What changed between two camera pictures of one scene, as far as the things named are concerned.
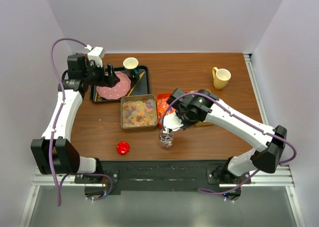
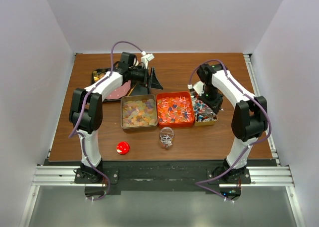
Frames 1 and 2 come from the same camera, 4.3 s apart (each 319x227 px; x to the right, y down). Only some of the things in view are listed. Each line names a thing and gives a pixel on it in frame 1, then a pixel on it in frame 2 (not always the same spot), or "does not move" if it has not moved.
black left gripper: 110,81 to 151,81
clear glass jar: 166,136 does not move
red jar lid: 123,147 does not move
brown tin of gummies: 138,111 does not move
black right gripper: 186,124 to 215,105
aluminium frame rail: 282,177 does not move
